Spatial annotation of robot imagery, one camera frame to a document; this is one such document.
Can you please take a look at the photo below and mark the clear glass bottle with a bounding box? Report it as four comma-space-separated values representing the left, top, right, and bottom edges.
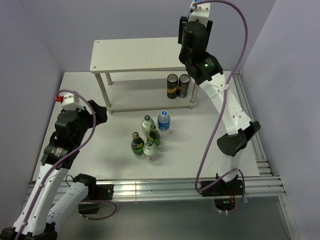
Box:
143, 140, 158, 162
141, 114, 155, 136

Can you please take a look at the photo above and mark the green glass bottle red label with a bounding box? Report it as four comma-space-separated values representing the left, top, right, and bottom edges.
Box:
131, 132, 145, 156

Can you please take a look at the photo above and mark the green glass bottle yellow label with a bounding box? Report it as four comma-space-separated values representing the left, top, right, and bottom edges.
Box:
147, 124, 161, 147

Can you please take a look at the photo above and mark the blue label water bottle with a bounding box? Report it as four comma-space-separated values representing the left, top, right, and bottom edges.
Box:
157, 110, 171, 132
187, 0, 200, 22

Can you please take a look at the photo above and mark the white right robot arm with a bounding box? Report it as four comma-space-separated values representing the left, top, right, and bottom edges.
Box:
178, 16, 261, 195

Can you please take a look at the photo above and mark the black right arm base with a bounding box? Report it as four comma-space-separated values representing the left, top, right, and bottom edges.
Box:
200, 174, 244, 197

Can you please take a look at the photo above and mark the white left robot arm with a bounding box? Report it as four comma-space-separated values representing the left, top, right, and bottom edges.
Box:
0, 100, 108, 240

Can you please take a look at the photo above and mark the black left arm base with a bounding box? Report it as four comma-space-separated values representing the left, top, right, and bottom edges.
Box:
78, 184, 114, 216

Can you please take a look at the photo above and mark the white two-tier shelf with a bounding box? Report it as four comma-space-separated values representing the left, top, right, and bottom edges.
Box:
90, 37, 197, 114

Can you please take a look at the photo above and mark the black can right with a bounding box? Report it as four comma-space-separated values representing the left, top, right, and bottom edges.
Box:
177, 74, 191, 98

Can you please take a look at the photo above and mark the black can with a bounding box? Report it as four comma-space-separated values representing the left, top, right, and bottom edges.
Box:
166, 73, 179, 99
177, 74, 191, 98

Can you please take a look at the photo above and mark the black can left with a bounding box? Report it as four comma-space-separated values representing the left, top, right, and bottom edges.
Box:
166, 73, 179, 99

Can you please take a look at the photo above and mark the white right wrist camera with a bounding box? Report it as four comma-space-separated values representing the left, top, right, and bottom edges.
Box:
196, 3, 211, 27

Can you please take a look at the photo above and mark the aluminium rail frame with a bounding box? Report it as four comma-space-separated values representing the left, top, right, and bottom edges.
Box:
12, 70, 301, 240

